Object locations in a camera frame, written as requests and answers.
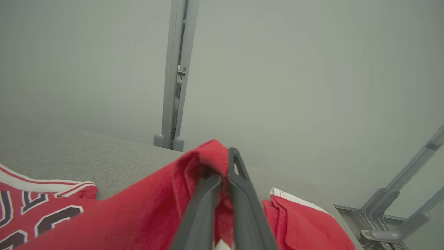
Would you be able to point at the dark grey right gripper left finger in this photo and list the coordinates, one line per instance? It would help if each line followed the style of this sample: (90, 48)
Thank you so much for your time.
(199, 218)

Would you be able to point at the grey metal angled frame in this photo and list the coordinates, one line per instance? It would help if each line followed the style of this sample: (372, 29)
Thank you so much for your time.
(381, 205)

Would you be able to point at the grey metal partition post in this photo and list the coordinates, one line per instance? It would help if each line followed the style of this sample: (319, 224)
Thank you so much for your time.
(170, 86)

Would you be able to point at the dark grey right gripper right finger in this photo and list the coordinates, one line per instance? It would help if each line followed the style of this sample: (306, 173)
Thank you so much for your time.
(248, 218)

